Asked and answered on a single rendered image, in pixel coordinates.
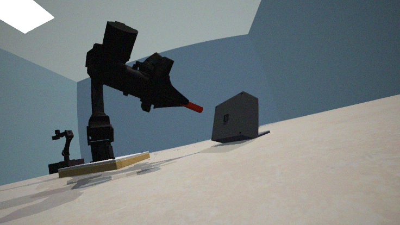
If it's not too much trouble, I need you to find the dark red peg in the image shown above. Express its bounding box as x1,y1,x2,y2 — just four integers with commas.
180,102,203,113

